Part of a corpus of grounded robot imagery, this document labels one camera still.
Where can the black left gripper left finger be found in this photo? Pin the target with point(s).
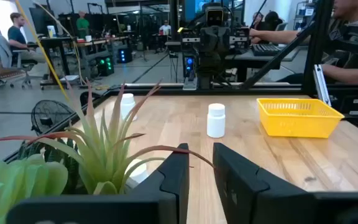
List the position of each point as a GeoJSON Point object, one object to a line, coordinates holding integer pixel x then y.
{"type": "Point", "coordinates": [166, 193]}

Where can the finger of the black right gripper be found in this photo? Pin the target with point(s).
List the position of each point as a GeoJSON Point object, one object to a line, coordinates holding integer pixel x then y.
{"type": "Point", "coordinates": [222, 40]}
{"type": "Point", "coordinates": [207, 40]}

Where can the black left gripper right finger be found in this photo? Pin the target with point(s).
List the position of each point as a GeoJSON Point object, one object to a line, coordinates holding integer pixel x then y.
{"type": "Point", "coordinates": [247, 196]}

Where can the white pill bottle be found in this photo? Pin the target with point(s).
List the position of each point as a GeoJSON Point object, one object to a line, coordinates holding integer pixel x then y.
{"type": "Point", "coordinates": [140, 174]}
{"type": "Point", "coordinates": [126, 99]}
{"type": "Point", "coordinates": [216, 124]}

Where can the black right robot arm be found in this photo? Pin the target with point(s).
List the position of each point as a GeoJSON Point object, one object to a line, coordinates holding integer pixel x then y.
{"type": "Point", "coordinates": [208, 67]}

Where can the yellow plastic basket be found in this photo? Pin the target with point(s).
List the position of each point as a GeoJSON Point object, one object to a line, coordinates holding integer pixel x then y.
{"type": "Point", "coordinates": [291, 127]}

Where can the computer tower with blue lights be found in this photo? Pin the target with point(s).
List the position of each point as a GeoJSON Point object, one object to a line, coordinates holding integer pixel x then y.
{"type": "Point", "coordinates": [124, 56]}
{"type": "Point", "coordinates": [189, 63]}

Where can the grey desk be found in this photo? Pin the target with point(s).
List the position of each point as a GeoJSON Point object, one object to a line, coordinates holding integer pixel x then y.
{"type": "Point", "coordinates": [244, 59]}

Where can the black keyboard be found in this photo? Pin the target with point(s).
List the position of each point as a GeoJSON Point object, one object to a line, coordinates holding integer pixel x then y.
{"type": "Point", "coordinates": [266, 49]}

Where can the artificial plant in patterned pot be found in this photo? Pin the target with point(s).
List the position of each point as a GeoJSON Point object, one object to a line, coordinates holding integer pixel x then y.
{"type": "Point", "coordinates": [104, 155]}

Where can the metal storage shelf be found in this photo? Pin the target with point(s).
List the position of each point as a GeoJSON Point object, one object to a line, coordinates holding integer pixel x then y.
{"type": "Point", "coordinates": [304, 14]}

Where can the wooden top desk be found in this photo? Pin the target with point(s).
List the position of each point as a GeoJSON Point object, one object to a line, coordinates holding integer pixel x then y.
{"type": "Point", "coordinates": [104, 40]}

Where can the computer tower with green lights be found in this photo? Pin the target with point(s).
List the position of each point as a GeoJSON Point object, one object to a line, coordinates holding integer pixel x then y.
{"type": "Point", "coordinates": [105, 65]}

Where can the silver aluminium bar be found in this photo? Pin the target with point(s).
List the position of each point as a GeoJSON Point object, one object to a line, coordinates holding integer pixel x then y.
{"type": "Point", "coordinates": [321, 84]}

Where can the black desk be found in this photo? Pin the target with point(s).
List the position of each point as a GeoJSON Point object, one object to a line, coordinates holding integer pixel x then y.
{"type": "Point", "coordinates": [54, 40]}

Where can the black floor fan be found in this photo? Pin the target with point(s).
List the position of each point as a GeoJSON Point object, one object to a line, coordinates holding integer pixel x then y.
{"type": "Point", "coordinates": [50, 115]}

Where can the dark monitor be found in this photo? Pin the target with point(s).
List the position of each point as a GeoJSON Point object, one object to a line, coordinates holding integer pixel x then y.
{"type": "Point", "coordinates": [39, 20]}

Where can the grey office chair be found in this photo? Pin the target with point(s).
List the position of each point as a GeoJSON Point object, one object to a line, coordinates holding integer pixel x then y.
{"type": "Point", "coordinates": [5, 53]}

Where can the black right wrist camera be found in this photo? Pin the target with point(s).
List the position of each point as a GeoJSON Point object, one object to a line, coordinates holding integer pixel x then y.
{"type": "Point", "coordinates": [214, 17]}

